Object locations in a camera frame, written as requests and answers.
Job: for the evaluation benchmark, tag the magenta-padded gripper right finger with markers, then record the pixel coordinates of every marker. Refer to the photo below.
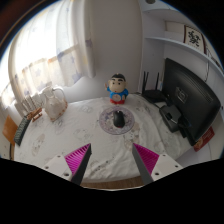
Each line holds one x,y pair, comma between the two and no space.
148,159

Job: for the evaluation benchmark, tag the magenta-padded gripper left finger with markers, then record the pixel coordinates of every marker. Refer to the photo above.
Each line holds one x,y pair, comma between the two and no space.
76,159

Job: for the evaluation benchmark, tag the black computer mouse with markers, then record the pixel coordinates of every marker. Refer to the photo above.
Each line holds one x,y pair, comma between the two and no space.
118,119

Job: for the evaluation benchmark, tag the round purple printed mouse pad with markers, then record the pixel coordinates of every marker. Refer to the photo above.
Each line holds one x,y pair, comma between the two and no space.
106,121

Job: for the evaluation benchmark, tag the white printed tablecloth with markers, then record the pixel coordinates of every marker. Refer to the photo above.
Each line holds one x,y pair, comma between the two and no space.
83,133

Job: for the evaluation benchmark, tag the large white conch shell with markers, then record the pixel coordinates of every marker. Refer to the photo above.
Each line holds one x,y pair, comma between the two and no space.
53,105

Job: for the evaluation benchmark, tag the red flat packet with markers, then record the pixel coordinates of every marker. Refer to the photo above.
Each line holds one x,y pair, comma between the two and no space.
204,139

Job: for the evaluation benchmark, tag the wooden model sailing ship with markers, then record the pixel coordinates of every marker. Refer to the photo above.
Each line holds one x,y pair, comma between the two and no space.
35,115

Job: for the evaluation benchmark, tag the black keyboard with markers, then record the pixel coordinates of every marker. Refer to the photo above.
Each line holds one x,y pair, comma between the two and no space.
22,130

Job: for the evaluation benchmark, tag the black router with antennas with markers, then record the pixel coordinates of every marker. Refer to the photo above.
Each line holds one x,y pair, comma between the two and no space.
154,96

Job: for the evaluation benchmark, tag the orange wooden chair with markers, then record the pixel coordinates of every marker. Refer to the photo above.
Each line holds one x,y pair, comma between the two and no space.
9,130

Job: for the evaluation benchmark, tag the black monitor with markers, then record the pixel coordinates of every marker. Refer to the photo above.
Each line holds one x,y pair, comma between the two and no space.
191,100

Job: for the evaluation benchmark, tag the cartoon boy figurine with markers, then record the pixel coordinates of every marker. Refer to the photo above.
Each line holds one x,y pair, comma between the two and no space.
117,87

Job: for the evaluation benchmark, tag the white star-print curtain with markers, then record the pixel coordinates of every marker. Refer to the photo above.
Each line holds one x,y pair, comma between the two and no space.
50,56

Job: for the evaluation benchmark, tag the white shelf unit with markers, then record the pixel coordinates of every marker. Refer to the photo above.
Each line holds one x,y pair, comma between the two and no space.
166,30

